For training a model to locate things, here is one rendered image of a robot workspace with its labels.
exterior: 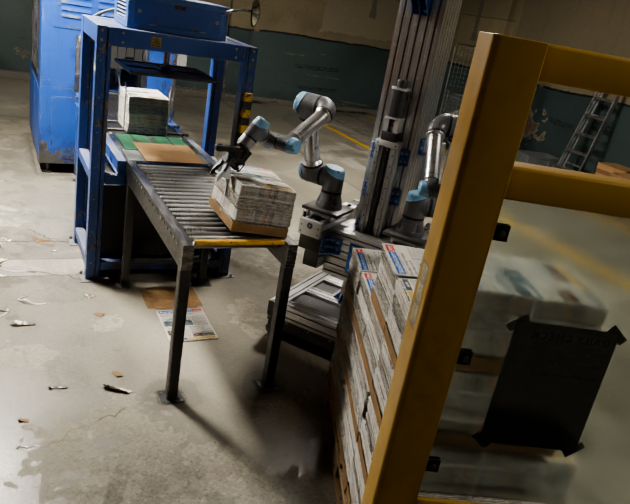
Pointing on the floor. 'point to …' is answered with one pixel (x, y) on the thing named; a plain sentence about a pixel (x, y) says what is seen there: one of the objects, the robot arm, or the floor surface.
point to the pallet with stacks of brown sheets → (621, 172)
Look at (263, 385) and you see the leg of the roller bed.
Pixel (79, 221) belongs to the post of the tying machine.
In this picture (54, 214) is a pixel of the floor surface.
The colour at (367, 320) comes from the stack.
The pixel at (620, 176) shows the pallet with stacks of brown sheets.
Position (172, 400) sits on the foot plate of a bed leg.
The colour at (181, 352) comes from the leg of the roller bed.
